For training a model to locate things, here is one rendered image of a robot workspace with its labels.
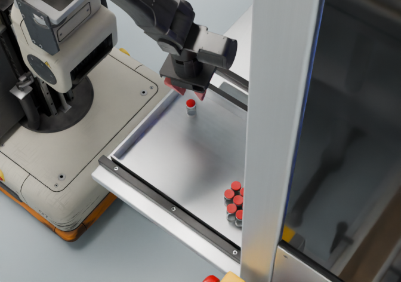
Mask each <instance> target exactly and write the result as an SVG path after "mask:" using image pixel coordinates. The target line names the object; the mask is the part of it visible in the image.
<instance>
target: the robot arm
mask: <svg viewBox="0 0 401 282"><path fill-rule="evenodd" d="M110 1H112V2H113V3H114V4H116V5H117V6H118V7H120V8H121V9H123V10H124V11H125V12H126V13H127V14H128V15H129V16H130V17H131V18H132V19H133V20H134V21H135V24H136V25H137V26H138V27H140V28H141V29H142V30H144V33H145V34H146V35H148V36H149V37H151V38H152V39H154V40H155V41H156V42H157V44H158V46H159V47H160V48H161V49H162V51H164V52H167V53H169V54H168V56H167V58H166V60H165V61H164V63H163V65H162V67H161V69H160V71H159V74H160V77H163V76H165V77H166V78H165V80H164V84H165V85H167V86H168V87H170V88H172V89H173V90H175V91H177V92H178V93H180V94H181V95H182V96H183V95H184V94H185V92H186V89H188V90H192V91H194V93H195V95H197V97H198V98H199V99H200V100H201V101H203V99H204V97H205V94H206V90H207V88H208V86H209V84H210V81H211V79H212V77H213V75H214V73H215V71H216V70H217V68H218V67H219V68H223V69H227V70H229V69H230V68H231V66H232V64H233V62H234V60H235V57H236V53H237V40H236V39H232V38H229V37H226V36H223V35H219V34H217V33H213V32H209V31H208V28H207V27H206V26H202V25H199V24H196V23H194V18H195V12H194V11H193V7H192V6H191V4H190V3H189V2H188V1H186V0H110Z"/></svg>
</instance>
